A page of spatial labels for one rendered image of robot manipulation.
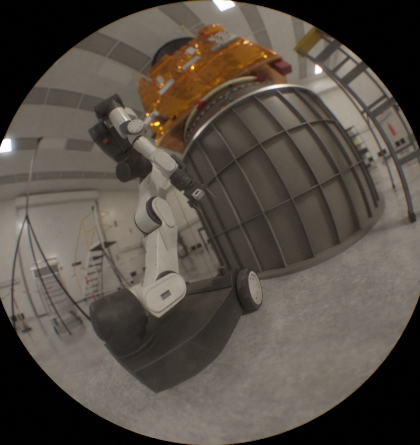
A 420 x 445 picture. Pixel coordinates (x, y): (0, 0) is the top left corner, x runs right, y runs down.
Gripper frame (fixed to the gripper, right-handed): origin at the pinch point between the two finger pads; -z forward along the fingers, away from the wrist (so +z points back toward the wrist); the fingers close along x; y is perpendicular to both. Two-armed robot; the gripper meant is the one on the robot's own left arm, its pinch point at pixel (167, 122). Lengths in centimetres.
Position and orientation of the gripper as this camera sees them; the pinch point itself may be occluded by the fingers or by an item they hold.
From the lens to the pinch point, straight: 183.0
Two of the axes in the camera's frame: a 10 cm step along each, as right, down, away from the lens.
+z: -5.0, 1.4, -8.5
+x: 7.6, -4.0, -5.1
